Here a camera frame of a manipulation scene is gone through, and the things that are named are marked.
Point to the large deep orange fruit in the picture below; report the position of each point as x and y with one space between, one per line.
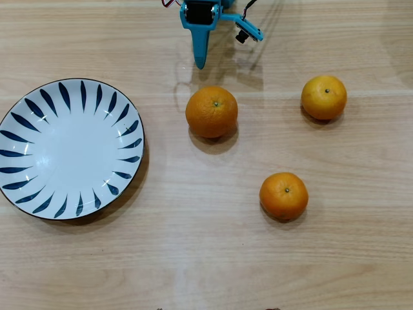
209 119

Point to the blue wrist camera module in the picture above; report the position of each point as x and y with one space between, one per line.
248 27

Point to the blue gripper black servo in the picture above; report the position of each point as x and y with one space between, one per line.
199 33

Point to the small deep orange fruit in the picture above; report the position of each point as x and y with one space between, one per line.
280 200

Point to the yellowish orange fruit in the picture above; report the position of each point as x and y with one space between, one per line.
322 103

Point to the white plate blue petal pattern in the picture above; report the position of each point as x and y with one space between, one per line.
71 151

